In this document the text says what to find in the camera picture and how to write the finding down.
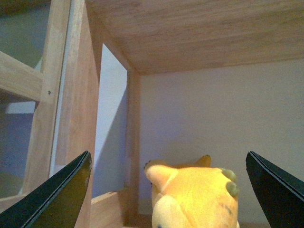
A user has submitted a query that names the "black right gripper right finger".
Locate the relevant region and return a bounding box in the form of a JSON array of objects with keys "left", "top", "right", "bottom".
[{"left": 246, "top": 151, "right": 304, "bottom": 228}]

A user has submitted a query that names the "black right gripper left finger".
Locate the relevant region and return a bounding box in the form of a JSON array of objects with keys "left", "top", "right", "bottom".
[{"left": 0, "top": 151, "right": 92, "bottom": 228}]

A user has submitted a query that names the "orange plush dinosaur toy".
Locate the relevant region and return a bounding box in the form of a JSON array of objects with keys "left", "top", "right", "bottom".
[{"left": 144, "top": 155, "right": 239, "bottom": 228}]

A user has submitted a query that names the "wooden shelf unit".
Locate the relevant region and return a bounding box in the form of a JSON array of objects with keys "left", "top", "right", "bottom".
[{"left": 0, "top": 0, "right": 304, "bottom": 228}]

